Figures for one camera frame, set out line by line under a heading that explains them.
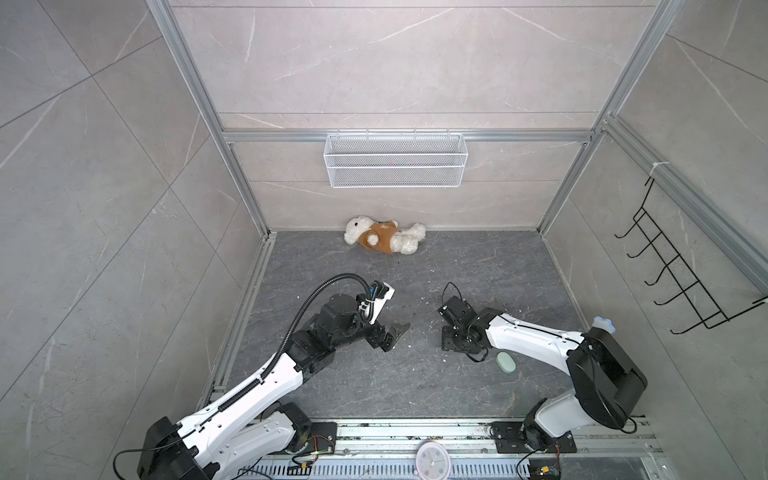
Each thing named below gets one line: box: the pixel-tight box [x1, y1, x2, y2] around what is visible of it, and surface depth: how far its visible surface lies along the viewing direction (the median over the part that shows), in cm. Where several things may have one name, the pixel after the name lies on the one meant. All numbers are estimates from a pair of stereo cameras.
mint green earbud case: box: [496, 351, 517, 374], surface depth 85 cm
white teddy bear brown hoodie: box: [344, 216, 426, 255], surface depth 112 cm
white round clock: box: [415, 441, 452, 480], surface depth 70 cm
